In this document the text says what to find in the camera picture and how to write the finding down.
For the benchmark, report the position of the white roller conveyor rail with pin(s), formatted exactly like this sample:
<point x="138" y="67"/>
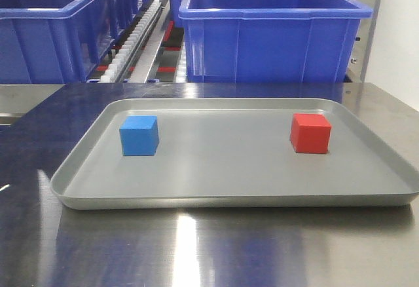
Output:
<point x="122" y="62"/>

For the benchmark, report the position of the grey metal tray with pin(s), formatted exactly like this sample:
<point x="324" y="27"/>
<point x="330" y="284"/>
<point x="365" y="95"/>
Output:
<point x="232" y="152"/>

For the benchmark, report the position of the steel shelf upright post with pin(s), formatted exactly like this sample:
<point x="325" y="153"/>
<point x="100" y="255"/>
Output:
<point x="357" y="66"/>

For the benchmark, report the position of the blue cube block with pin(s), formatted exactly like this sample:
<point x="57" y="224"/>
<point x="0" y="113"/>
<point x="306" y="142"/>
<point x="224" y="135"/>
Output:
<point x="139" y="135"/>

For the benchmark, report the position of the blue plastic bin left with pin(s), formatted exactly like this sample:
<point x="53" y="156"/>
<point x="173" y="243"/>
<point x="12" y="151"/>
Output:
<point x="59" y="41"/>

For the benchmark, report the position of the blue plastic bin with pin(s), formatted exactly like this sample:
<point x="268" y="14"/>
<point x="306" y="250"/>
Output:
<point x="59" y="41"/>
<point x="272" y="41"/>

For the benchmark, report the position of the blue plastic bin right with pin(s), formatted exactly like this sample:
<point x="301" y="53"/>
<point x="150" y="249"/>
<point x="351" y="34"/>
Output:
<point x="272" y="41"/>

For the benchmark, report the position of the red cube block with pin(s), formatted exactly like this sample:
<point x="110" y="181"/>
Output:
<point x="310" y="133"/>

